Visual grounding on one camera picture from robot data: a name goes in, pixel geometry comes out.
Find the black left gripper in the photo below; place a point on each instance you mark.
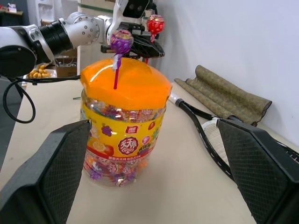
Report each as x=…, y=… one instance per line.
x=136, y=28

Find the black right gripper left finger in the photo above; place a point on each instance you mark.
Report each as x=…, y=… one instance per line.
x=42, y=177

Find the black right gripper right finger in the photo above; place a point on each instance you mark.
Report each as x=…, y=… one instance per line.
x=261, y=172

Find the red lollipop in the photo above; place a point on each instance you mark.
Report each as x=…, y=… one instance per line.
x=155, y=24

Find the orange plastic jar lid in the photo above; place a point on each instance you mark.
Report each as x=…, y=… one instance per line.
x=133, y=81

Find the clear lollipop jar yellow label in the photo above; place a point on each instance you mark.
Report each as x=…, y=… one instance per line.
x=126, y=137

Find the purple wrapped lollipop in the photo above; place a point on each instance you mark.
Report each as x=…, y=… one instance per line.
x=121, y=40

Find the brown cardboard box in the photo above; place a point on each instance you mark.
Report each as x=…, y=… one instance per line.
x=66, y=67

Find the black tennis racket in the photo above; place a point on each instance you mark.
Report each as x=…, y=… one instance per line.
x=195, y=117

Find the small green strip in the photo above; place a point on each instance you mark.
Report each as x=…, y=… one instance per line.
x=77, y=98

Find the rolled brown mat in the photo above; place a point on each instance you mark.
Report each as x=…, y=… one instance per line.
x=229, y=93

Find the plate of yellow fruit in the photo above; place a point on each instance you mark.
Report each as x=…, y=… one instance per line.
x=38, y=74

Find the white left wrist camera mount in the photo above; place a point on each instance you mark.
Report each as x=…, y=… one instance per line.
x=118, y=11

